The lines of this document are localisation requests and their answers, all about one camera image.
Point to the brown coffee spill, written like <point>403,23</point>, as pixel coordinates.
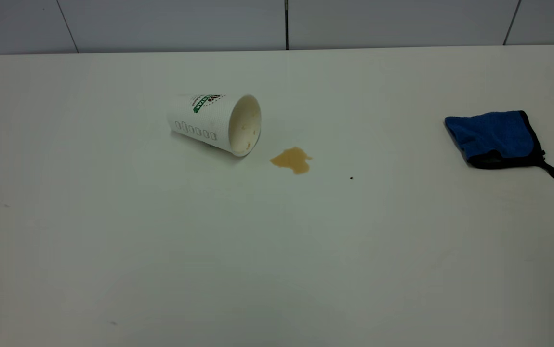
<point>292,160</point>

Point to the blue cloth with black trim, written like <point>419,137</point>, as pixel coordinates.
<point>491,135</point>

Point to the white paper coffee cup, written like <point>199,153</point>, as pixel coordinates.
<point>200,123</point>

